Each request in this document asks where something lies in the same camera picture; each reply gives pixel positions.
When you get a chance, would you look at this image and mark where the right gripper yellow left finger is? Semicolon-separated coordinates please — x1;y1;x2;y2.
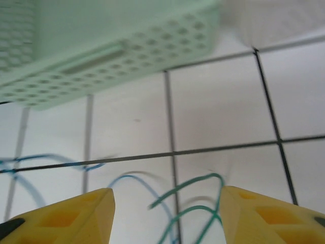
0;187;116;244

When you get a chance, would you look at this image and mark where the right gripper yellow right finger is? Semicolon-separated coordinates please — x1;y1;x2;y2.
220;185;325;244

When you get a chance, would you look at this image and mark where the thin green cable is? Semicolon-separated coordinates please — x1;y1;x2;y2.
148;173;226;244
157;205;224;244

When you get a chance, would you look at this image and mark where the mint green plastic basket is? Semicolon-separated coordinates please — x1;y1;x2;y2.
0;0;221;112

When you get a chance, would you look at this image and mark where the thin blue cable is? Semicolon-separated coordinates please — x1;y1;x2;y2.
0;153;181;244

